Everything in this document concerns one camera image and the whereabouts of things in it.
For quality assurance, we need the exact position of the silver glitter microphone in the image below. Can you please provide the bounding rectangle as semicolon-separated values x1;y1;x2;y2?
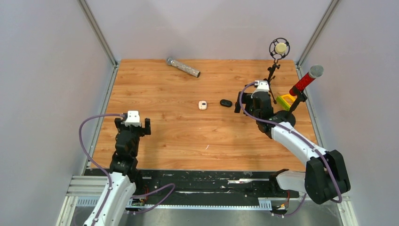
166;57;201;78

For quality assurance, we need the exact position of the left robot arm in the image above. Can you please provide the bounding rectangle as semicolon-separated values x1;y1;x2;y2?
84;111;151;226

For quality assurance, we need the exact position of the black round-base microphone stand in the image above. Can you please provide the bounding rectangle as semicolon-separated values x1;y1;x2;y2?
276;91;308;127

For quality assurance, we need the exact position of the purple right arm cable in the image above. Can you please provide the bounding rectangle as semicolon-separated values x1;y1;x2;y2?
239;81;343;218

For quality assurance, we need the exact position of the red glitter microphone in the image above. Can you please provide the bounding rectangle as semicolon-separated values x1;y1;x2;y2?
289;65;324;96

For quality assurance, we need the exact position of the white earbuds charging case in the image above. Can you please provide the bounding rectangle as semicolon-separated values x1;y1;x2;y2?
198;100;207;111

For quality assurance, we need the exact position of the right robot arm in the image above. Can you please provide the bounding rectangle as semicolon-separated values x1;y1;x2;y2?
234;91;351;204

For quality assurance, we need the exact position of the black tripod microphone stand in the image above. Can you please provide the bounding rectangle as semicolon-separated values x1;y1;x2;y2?
264;37;290;104

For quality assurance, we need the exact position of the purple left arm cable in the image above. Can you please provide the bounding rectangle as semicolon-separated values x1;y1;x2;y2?
78;113;127;226

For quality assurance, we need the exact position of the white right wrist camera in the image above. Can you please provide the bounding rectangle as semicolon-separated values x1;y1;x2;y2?
253;80;270;94

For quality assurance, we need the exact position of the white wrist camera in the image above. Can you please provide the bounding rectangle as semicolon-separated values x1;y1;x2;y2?
124;110;142;127
253;80;270;94

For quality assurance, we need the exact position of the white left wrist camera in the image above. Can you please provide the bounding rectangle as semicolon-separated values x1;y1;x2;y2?
124;110;142;127

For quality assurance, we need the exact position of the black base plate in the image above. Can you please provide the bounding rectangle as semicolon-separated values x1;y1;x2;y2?
93;168;333;207

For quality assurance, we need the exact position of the black earbuds charging case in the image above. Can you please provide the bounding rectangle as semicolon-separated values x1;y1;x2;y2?
220;99;233;108

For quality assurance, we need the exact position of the yellow green toy block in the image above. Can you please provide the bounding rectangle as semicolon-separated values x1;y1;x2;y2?
276;94;296;111

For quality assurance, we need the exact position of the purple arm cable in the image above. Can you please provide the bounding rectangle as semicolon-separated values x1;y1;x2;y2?
78;113;127;226
239;81;343;218

